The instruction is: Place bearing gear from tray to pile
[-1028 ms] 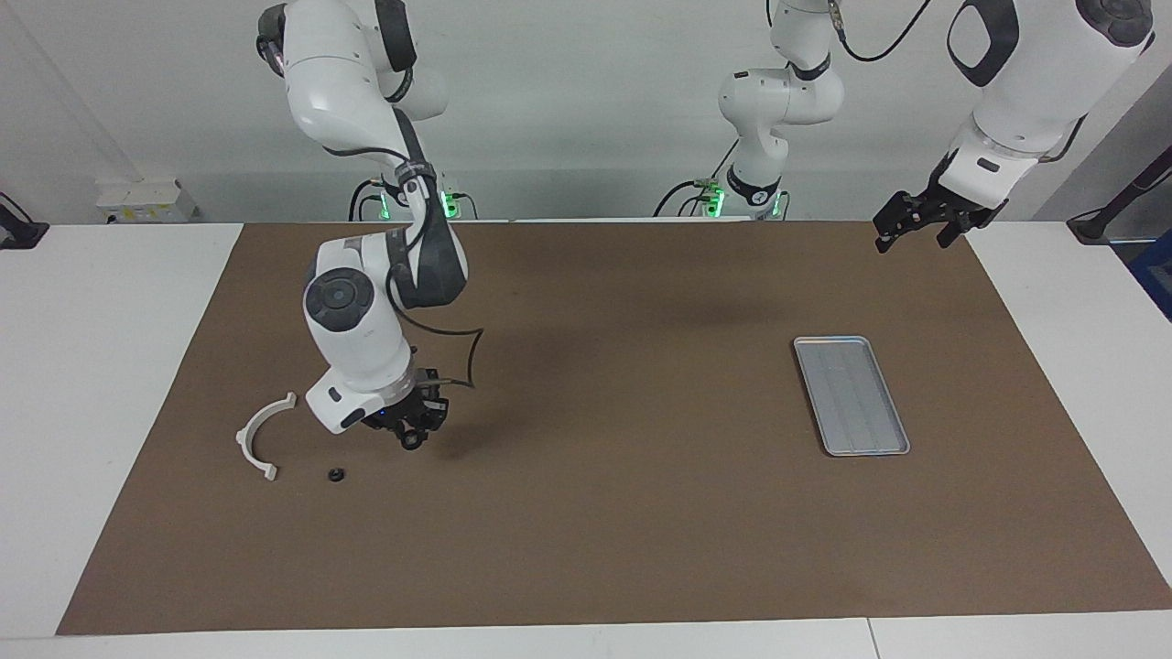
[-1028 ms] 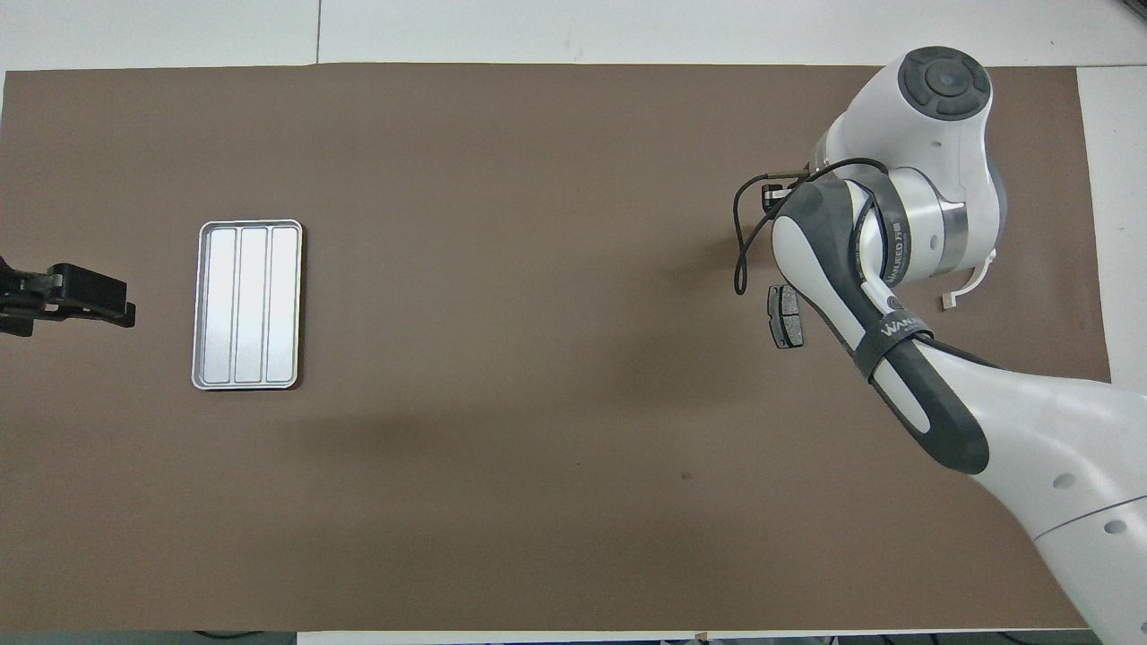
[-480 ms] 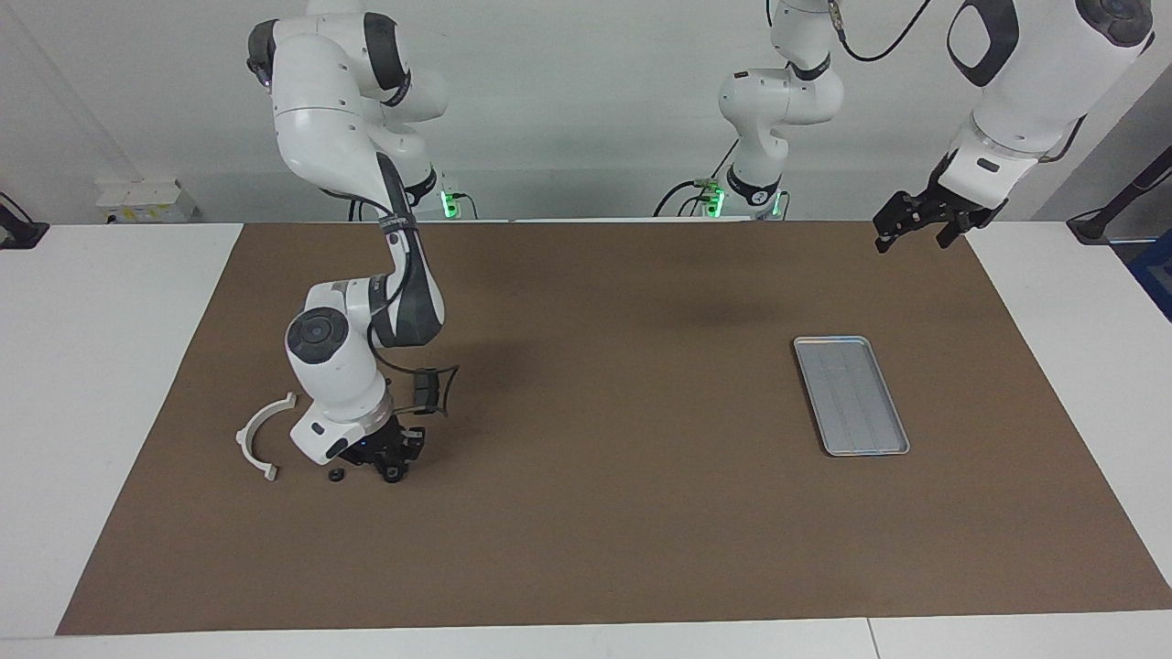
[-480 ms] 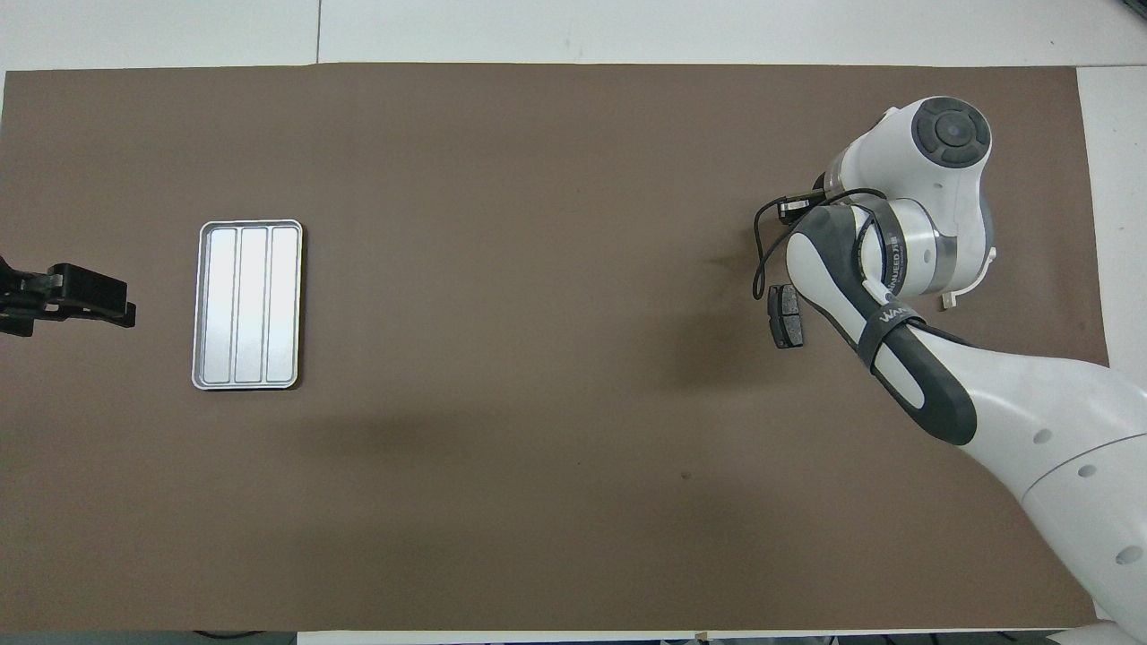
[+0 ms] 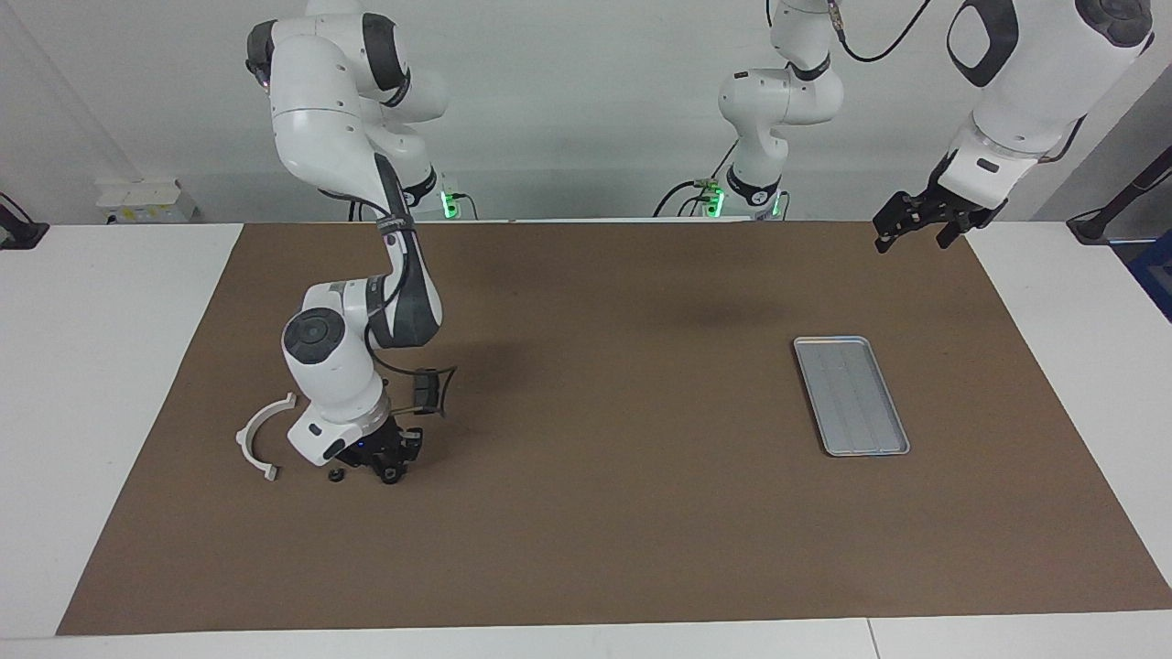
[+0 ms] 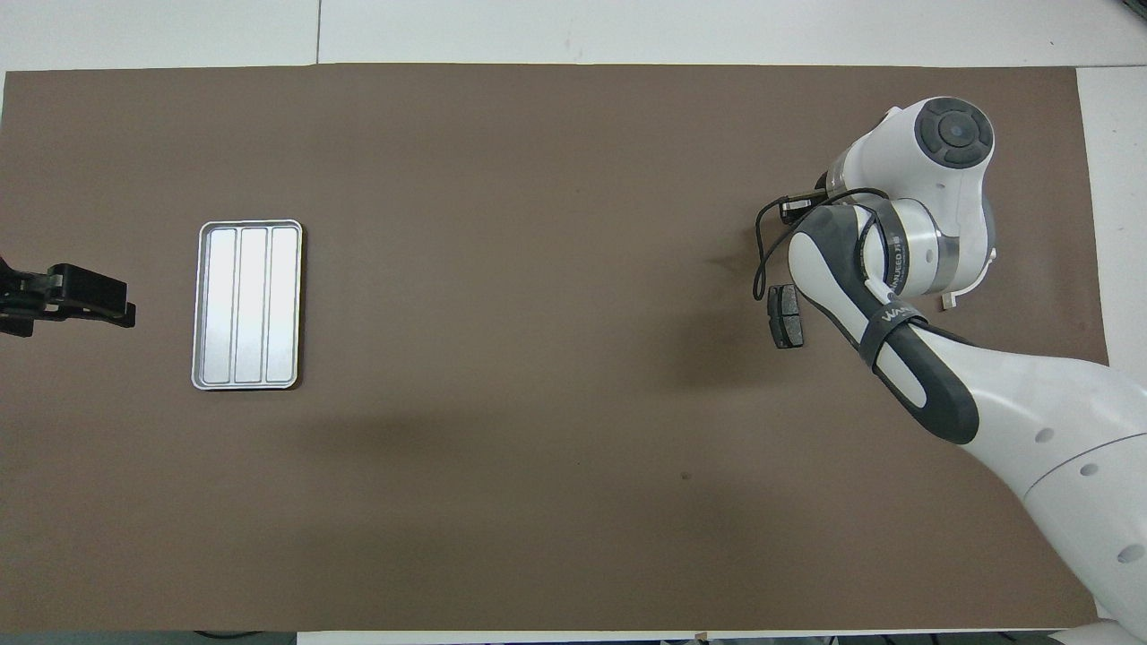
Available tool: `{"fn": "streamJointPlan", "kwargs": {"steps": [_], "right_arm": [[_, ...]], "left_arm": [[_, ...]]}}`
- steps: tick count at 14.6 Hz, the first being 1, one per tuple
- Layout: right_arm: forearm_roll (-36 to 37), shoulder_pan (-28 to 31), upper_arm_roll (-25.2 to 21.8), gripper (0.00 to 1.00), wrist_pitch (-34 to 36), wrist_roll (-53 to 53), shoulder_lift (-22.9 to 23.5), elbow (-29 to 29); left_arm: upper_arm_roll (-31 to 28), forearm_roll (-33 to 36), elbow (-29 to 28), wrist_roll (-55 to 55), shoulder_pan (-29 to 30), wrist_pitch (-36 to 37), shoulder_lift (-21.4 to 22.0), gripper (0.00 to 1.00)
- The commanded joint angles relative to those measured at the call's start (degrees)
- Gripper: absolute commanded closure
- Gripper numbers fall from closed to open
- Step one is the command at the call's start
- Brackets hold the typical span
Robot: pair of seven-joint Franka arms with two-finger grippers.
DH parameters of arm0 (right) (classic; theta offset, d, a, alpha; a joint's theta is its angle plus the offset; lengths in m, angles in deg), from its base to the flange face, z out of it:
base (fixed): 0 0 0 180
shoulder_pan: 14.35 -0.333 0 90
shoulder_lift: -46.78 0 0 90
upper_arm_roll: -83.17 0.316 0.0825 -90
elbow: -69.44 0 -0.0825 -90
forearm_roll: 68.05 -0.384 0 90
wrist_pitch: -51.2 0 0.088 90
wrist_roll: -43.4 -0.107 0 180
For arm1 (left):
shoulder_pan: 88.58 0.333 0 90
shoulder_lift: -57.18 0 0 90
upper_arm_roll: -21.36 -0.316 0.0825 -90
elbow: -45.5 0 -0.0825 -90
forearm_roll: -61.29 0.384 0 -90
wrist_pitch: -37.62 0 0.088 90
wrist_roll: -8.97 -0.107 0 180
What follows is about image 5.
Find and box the blue box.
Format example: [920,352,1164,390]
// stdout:
[1130,229,1172,323]

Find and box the silver metal tray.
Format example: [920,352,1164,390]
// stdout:
[793,335,911,458]

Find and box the white curved plastic bracket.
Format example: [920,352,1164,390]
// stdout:
[235,392,298,483]

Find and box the black table clamp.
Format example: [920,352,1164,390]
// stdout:
[0,190,49,250]

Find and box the black stand with foot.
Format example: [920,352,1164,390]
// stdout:
[1067,146,1172,244]

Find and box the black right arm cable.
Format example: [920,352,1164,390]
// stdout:
[364,197,459,422]

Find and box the black left base cable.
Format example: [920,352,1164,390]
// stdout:
[653,137,741,219]

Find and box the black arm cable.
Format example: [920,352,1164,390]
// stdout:
[829,0,1092,167]
[364,197,459,422]

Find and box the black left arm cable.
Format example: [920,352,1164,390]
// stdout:
[829,0,1092,167]

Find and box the brown table mat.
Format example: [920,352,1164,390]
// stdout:
[55,220,1172,637]

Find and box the white power strip box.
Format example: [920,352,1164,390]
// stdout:
[95,178,198,225]

